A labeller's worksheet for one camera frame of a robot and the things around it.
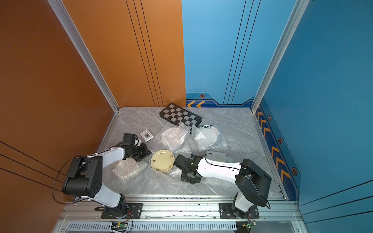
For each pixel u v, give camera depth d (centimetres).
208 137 99
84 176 46
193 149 96
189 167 62
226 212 72
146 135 102
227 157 90
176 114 112
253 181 44
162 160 92
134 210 74
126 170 83
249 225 70
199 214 74
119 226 72
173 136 99
